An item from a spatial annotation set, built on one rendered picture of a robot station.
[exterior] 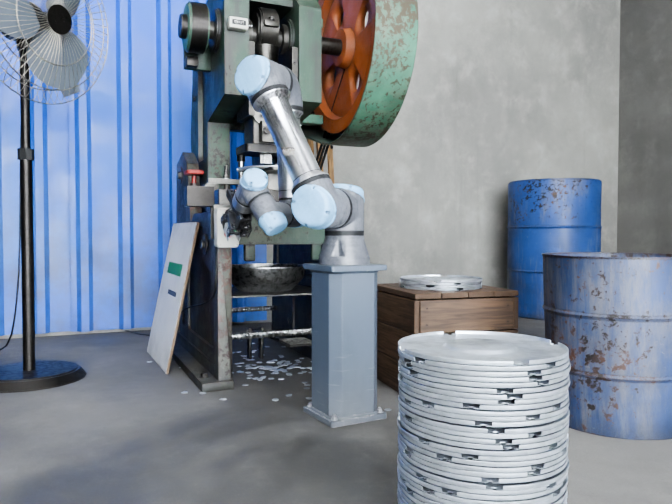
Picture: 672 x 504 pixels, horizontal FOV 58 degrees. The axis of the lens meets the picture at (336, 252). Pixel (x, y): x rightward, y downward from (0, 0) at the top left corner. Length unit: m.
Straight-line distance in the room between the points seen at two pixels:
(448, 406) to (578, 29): 4.47
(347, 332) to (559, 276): 0.61
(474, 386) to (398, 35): 1.64
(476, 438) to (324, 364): 0.84
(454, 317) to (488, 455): 1.05
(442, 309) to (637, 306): 0.58
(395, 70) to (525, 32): 2.62
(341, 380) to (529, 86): 3.47
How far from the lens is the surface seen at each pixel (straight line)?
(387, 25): 2.37
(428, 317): 1.97
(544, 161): 4.84
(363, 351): 1.77
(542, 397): 1.02
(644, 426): 1.83
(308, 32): 2.53
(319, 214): 1.61
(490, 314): 2.07
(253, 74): 1.77
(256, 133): 2.42
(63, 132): 3.53
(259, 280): 2.34
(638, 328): 1.76
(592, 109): 5.24
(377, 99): 2.40
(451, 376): 0.98
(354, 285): 1.72
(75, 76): 2.58
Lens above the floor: 0.54
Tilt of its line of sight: 2 degrees down
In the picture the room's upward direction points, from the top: straight up
